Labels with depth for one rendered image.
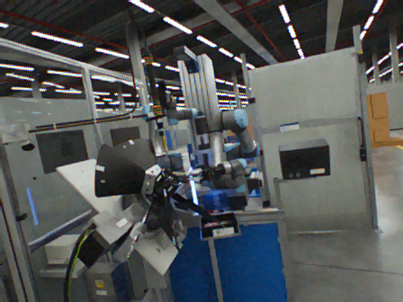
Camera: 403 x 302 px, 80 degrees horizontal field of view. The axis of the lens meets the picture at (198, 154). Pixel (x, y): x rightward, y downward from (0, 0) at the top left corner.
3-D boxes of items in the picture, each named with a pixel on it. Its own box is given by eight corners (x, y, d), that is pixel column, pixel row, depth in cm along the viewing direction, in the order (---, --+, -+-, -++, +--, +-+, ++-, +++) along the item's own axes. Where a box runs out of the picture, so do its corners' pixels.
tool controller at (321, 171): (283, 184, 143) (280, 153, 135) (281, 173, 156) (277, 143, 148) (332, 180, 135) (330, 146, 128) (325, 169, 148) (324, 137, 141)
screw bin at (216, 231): (201, 240, 136) (199, 228, 136) (201, 227, 153) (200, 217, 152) (239, 234, 136) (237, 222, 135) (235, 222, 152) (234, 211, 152)
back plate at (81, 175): (147, 297, 92) (149, 296, 91) (28, 176, 99) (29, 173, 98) (189, 234, 143) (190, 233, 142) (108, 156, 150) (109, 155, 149)
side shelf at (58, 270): (39, 277, 121) (38, 271, 120) (88, 242, 155) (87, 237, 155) (77, 278, 114) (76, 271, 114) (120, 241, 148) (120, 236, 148)
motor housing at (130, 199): (144, 243, 111) (160, 224, 108) (109, 208, 114) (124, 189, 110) (164, 222, 133) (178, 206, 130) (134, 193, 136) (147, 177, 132)
